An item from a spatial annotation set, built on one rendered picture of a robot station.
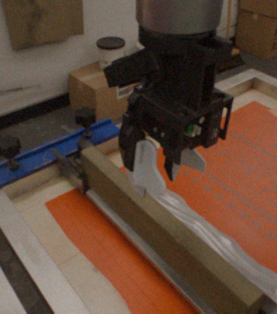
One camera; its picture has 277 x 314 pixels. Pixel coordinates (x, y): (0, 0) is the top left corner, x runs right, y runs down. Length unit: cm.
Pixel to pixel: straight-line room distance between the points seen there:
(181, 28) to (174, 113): 7
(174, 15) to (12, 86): 235
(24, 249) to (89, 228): 12
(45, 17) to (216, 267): 224
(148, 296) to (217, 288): 13
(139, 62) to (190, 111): 8
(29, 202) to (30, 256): 15
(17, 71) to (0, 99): 22
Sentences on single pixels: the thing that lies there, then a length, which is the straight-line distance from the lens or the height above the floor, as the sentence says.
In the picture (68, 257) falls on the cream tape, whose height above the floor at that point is 95.
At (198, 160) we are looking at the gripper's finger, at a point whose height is 116.
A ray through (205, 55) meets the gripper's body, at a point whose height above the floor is 131.
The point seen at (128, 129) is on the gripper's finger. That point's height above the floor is 122.
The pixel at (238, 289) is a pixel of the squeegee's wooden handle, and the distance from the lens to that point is 44.
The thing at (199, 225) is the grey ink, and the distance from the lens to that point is 62.
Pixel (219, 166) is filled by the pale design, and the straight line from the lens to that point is 75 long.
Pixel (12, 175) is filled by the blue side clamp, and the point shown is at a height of 100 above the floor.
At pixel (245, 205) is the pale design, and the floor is 95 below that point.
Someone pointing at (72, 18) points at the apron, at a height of 65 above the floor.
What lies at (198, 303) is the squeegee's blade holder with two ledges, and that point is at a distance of 50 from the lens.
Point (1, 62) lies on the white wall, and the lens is 254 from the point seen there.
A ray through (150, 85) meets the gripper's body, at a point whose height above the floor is 126.
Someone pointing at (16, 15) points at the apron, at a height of 75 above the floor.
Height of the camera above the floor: 143
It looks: 39 degrees down
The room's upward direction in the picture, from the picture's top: straight up
